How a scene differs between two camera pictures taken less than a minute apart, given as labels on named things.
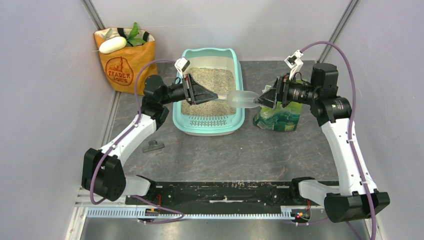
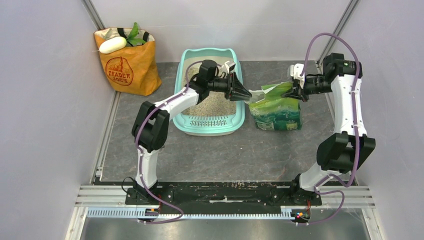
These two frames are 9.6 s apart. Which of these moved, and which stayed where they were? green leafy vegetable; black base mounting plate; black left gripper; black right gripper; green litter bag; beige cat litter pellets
Moved: black right gripper; black left gripper
Stayed: black base mounting plate; beige cat litter pellets; green leafy vegetable; green litter bag
